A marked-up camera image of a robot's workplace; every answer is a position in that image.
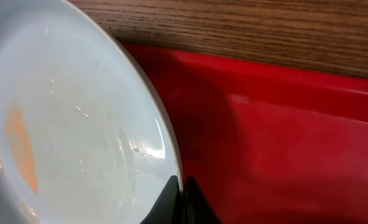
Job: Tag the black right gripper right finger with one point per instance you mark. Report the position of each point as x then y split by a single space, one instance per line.
197 210

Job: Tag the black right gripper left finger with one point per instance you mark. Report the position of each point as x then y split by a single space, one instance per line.
165 210

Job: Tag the light blue plate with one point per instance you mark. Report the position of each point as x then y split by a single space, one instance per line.
84 136

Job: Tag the red plastic tray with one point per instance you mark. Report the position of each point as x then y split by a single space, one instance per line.
266 144

